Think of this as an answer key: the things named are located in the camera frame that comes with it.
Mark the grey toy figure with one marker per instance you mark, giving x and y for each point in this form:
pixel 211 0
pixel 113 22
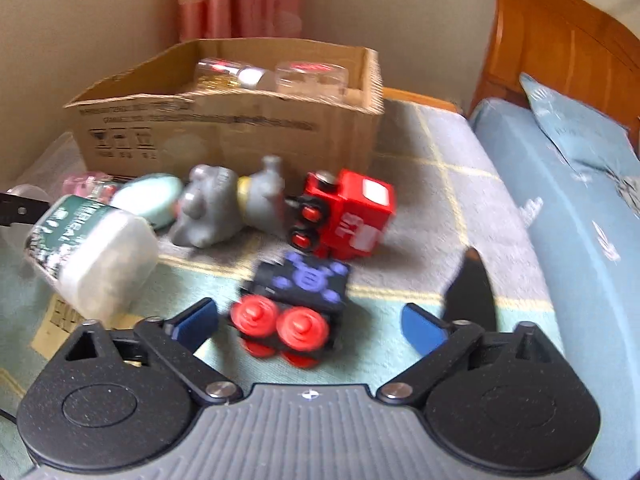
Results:
pixel 215 205

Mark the red toy train car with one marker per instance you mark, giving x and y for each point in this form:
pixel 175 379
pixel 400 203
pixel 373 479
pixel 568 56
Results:
pixel 350 215

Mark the clear plastic case red label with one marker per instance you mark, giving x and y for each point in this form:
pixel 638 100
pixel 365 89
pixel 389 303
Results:
pixel 311 79

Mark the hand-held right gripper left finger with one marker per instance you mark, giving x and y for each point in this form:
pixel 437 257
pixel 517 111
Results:
pixel 194 321

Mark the clear jar with silver lid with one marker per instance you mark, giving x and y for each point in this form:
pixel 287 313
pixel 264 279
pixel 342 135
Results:
pixel 227 76

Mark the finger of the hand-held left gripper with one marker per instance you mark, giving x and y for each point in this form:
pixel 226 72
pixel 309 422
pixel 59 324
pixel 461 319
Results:
pixel 20 208

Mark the wooden headboard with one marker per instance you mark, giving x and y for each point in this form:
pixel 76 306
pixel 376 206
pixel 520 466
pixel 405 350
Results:
pixel 560 40

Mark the white jar with green label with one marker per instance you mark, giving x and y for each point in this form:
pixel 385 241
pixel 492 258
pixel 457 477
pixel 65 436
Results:
pixel 95 255

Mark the pink clear bottle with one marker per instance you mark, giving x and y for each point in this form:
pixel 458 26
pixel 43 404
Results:
pixel 92 185

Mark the cardboard box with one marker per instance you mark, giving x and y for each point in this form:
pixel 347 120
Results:
pixel 280 140

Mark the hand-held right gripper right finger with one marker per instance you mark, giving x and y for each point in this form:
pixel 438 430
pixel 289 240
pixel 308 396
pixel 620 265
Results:
pixel 419 329

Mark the mint green oval case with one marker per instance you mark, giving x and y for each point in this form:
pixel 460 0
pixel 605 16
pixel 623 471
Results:
pixel 150 200

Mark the flat printed cardboard piece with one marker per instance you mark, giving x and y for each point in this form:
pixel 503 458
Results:
pixel 52 322

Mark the light blue bed sheet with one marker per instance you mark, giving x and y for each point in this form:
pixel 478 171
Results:
pixel 575 270

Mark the light blue pillow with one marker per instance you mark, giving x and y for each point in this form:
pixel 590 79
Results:
pixel 570 127

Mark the black purple toy train car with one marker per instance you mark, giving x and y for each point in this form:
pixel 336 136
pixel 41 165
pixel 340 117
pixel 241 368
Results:
pixel 295 300

